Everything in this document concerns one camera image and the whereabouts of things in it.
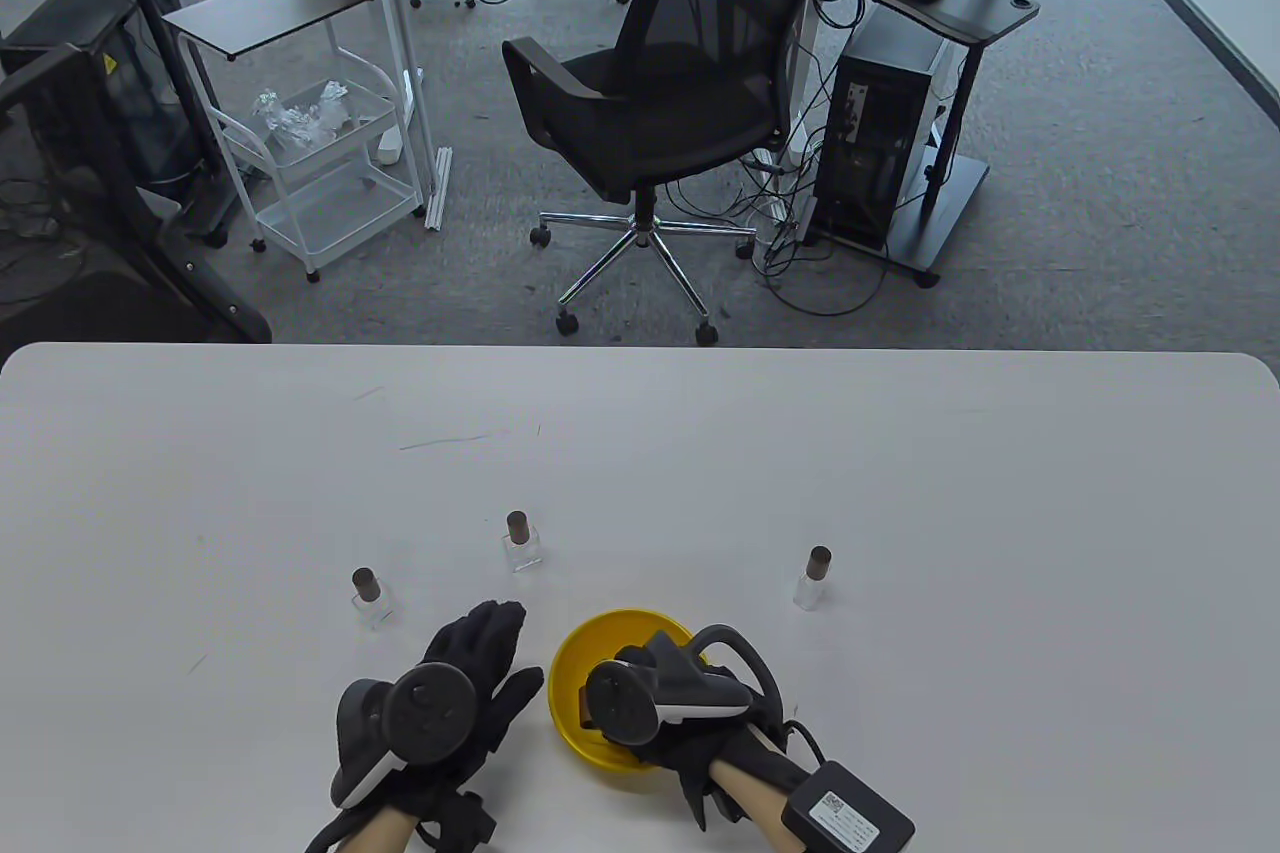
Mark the black stand pole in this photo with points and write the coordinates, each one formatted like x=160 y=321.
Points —
x=150 y=3

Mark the black mesh office chair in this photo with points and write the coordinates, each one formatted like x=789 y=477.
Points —
x=700 y=3

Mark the person's left forearm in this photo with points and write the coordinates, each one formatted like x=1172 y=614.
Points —
x=375 y=833

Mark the large black equipment frame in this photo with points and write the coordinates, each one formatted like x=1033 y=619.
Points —
x=60 y=173

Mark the crumpled clear plastic wrap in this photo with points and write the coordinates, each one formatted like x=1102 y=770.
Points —
x=300 y=118

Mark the black and white tracking controller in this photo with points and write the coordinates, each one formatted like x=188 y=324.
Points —
x=620 y=705
x=432 y=711

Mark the clear glass perfume bottle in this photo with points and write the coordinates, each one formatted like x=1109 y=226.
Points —
x=522 y=555
x=810 y=593
x=374 y=608

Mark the black equipment cabinet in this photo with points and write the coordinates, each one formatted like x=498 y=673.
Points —
x=120 y=93

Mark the white metal frame desk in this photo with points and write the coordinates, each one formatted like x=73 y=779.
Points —
x=403 y=43

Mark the white metal utility cart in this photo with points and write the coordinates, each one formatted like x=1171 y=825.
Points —
x=340 y=211

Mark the person's right forearm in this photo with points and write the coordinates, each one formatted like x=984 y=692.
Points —
x=765 y=798

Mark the dark wooden cart top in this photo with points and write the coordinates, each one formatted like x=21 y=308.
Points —
x=270 y=8

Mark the yellow bowl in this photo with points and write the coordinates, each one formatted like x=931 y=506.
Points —
x=570 y=663

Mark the black computer tower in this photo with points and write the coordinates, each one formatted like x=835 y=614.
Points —
x=880 y=133

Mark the person's right hand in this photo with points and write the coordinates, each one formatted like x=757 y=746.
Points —
x=700 y=753

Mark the black mobile computer stand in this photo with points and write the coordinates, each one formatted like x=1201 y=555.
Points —
x=985 y=18

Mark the person's left hand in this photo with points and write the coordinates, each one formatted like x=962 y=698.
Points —
x=480 y=638

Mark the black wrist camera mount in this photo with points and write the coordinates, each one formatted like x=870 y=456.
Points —
x=460 y=823
x=848 y=813

